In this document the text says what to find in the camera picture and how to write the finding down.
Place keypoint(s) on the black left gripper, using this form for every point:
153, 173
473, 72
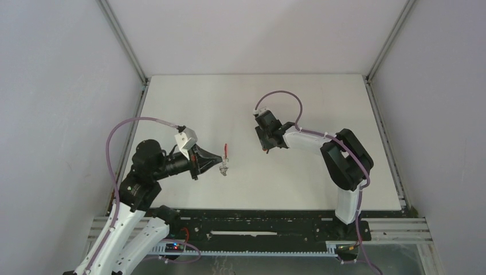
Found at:
193, 162

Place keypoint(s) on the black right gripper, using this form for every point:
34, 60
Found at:
266, 145

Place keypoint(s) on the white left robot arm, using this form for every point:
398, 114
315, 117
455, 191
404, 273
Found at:
113, 252

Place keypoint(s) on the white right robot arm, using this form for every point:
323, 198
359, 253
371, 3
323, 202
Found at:
347, 161

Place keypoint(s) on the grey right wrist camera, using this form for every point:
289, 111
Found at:
258, 112

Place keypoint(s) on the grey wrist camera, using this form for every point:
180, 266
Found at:
186, 138
258, 112

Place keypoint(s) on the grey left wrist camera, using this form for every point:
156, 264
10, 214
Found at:
186, 138

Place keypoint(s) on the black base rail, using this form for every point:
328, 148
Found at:
266, 231

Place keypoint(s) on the left aluminium frame post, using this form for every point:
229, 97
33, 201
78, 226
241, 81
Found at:
120, 35

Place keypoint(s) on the grey aluminium frame rail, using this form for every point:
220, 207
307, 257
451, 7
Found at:
380, 79

